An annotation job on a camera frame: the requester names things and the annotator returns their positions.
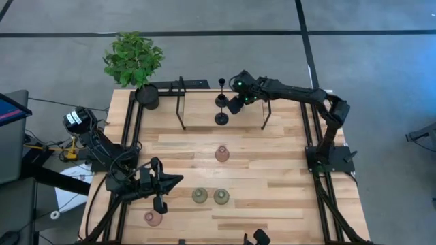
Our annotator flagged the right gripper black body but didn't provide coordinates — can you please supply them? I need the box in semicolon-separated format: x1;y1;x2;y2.
227;69;263;115

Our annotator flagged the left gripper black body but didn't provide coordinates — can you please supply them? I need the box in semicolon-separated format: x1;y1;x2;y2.
138;156;168;214

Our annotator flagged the black metal candlestick holder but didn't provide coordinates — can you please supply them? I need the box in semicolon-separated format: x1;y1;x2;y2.
215;78;230;108
214;101;230;126

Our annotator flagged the green ribbed glass candle holder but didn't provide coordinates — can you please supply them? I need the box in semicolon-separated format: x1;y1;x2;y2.
213;188;230;206
191;187;208;204

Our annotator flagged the pink ribbed glass candle holder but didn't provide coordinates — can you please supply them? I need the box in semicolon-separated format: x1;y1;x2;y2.
215;145;231;163
143;208;164;227

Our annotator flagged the black power strip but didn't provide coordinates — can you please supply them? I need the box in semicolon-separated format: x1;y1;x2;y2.
151;79;211;91

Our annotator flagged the white paper sheet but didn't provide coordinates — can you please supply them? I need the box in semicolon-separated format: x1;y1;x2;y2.
54;163;95;214

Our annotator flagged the black metal stand leg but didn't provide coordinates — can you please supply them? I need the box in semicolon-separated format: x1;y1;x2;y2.
20;144;92;197

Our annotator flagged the black rounded object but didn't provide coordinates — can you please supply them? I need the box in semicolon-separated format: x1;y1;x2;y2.
243;228;272;245

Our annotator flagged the green plant in black pot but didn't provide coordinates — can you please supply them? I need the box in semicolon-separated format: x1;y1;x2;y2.
103;31;165;110

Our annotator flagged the grey cabinet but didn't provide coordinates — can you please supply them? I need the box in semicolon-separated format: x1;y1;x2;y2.
0;89;30;184

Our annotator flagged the black computer mouse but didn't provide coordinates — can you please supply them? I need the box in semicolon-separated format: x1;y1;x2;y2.
0;230;20;245

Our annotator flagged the monitor with blue screen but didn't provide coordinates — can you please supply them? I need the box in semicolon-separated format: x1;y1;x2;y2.
0;92;33;127

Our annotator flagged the yellow cable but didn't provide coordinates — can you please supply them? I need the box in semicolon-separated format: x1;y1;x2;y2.
23;135;81;161

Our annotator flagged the black cable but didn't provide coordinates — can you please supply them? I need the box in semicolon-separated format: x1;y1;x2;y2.
27;97;110;113

